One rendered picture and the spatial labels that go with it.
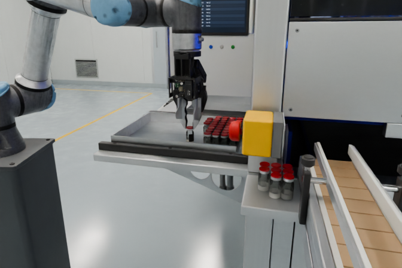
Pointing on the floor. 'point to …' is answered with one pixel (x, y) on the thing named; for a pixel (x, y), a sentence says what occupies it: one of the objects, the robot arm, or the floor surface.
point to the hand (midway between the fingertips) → (190, 123)
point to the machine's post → (267, 87)
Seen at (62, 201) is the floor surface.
